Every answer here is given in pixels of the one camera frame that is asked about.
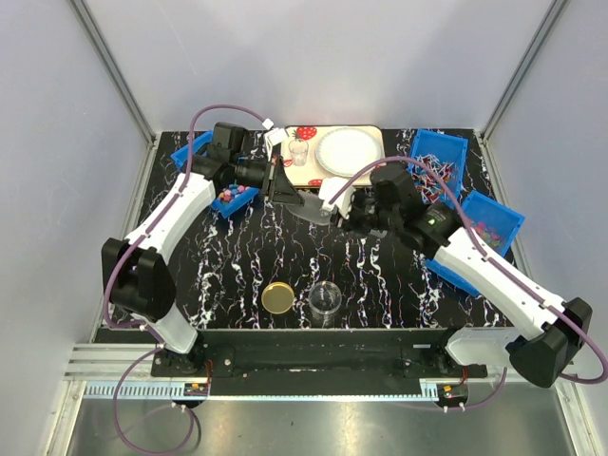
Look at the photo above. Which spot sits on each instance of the gold jar lid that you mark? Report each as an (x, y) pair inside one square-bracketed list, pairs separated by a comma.
[(278, 298)]

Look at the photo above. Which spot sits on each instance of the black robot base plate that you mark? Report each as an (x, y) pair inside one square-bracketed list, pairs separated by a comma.
[(410, 352)]

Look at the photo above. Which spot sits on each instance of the right aluminium corner post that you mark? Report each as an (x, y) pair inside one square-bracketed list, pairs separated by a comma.
[(550, 19)]

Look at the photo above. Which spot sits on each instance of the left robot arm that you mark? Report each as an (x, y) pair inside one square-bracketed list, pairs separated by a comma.
[(135, 269)]

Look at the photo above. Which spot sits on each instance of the blue bin of star candies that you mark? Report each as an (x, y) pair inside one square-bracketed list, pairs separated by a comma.
[(231, 198)]

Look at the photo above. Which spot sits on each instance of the blue bin of gummy candies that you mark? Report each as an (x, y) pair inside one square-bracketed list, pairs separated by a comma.
[(497, 226)]

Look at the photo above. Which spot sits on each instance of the aluminium front rail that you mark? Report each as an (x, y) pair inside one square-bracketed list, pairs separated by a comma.
[(126, 372)]

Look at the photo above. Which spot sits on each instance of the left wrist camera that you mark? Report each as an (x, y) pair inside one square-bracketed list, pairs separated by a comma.
[(273, 135)]

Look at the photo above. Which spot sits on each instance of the clear drinking glass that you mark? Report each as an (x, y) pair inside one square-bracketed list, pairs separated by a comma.
[(299, 150)]

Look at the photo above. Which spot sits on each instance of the clear plastic jar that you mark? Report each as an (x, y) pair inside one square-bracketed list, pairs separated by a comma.
[(325, 299)]

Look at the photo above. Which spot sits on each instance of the clear plastic scoop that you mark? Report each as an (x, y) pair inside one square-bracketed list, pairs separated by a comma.
[(311, 210)]

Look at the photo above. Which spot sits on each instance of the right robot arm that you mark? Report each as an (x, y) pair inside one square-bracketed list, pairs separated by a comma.
[(547, 331)]

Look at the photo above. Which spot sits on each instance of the blue bin of lollipops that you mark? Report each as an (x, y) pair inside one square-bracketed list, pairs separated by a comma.
[(444, 154)]

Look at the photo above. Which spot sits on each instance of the white plate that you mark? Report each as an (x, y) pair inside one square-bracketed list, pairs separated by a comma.
[(346, 150)]

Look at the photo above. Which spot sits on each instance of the strawberry pattern tray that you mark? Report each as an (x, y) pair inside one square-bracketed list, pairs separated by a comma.
[(312, 174)]

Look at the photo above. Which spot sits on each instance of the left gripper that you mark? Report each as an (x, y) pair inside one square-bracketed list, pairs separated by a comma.
[(278, 187)]

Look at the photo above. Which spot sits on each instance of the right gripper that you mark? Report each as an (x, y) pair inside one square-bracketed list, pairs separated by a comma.
[(350, 223)]

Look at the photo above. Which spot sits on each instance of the aluminium corner post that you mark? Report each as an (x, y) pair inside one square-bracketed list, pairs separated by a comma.
[(550, 19), (96, 38)]

